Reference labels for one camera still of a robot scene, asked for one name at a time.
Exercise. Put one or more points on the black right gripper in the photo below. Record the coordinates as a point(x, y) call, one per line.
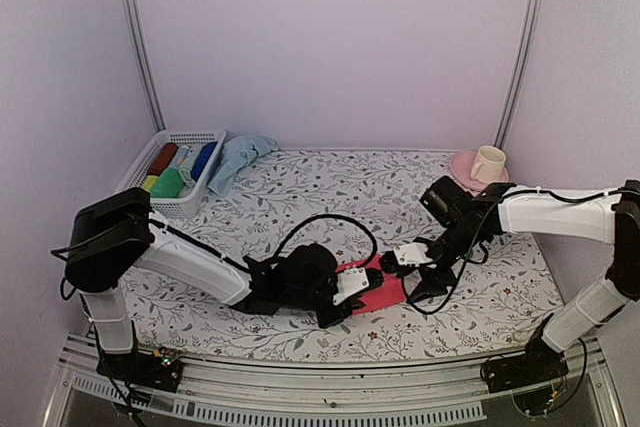
point(434, 286)

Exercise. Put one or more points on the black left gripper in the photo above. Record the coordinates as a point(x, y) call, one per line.
point(327, 320)

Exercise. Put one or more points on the pink towel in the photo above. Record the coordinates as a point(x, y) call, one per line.
point(384, 291)

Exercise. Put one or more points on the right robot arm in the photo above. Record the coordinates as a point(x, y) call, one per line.
point(610, 216)

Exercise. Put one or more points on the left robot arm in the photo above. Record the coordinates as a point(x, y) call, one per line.
point(124, 231)

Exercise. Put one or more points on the floral tablecloth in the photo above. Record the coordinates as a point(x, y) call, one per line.
point(350, 202)

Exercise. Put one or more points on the pink saucer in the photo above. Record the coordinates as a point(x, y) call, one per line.
point(460, 167)

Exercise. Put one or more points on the cream mug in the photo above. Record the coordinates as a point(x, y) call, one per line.
point(488, 165)

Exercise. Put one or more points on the light blue towel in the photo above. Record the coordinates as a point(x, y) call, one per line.
point(238, 153)

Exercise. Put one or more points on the blue rolled towel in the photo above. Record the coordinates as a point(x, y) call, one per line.
point(202, 159)

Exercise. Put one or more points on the green rolled towel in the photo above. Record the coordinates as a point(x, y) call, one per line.
point(170, 184)

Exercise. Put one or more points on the teal patterned rolled towel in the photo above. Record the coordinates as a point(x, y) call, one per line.
point(185, 157)

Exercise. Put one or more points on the white plastic basket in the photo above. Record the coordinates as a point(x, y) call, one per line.
point(183, 207)

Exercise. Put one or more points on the yellow rolled towel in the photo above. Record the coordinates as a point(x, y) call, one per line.
point(149, 183)

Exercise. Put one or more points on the dark red rolled towel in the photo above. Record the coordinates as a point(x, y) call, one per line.
point(163, 159)

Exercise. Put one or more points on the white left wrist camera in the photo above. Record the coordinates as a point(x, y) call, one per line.
point(350, 282)

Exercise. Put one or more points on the front aluminium rail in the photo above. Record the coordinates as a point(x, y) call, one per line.
point(221, 391)

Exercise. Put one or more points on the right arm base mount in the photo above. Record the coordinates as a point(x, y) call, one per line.
point(507, 373)

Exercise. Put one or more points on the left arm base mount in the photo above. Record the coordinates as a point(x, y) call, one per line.
point(141, 370)

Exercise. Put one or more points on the right aluminium post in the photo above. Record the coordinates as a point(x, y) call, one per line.
point(531, 14)

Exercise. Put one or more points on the aluminium post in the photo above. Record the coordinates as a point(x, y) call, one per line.
point(531, 14)
point(133, 19)

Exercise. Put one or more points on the left aluminium post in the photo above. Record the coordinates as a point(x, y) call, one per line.
point(133, 19)

